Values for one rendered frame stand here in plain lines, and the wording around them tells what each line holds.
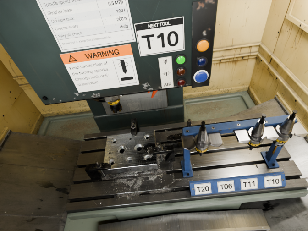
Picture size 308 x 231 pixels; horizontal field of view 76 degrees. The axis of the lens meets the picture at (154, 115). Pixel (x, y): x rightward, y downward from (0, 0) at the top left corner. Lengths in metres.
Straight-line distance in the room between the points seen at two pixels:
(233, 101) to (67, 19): 1.72
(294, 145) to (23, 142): 1.86
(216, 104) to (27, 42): 1.66
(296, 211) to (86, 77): 1.17
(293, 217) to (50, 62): 1.24
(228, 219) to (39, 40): 1.11
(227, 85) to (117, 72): 1.56
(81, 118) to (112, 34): 1.67
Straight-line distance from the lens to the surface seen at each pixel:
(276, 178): 1.13
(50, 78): 0.53
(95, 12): 0.43
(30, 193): 1.59
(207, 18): 0.44
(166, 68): 0.47
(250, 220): 1.25
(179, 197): 1.06
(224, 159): 1.17
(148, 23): 0.43
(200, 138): 0.80
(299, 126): 0.99
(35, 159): 1.70
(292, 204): 1.32
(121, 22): 0.43
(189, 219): 1.16
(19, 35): 0.50
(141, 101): 1.38
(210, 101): 1.95
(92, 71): 0.49
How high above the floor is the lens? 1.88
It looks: 45 degrees down
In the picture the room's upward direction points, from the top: 10 degrees counter-clockwise
